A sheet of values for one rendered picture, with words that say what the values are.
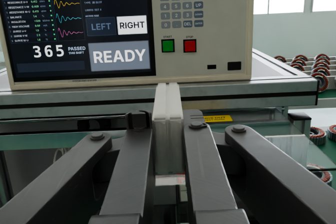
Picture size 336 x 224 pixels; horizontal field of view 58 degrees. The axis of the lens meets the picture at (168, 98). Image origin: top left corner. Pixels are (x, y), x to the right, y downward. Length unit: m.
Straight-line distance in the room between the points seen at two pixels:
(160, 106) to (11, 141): 0.48
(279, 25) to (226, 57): 6.70
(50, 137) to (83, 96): 0.10
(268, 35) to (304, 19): 0.83
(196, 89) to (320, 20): 7.11
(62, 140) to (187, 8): 0.32
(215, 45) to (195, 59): 0.04
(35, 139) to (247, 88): 0.38
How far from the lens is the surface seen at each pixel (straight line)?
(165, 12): 0.53
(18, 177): 0.85
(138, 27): 0.53
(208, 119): 0.51
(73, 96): 0.55
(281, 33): 7.28
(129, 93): 0.53
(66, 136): 0.57
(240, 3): 0.55
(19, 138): 0.61
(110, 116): 0.62
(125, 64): 0.55
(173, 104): 0.16
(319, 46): 7.65
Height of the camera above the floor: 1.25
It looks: 17 degrees down
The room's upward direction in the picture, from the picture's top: 3 degrees counter-clockwise
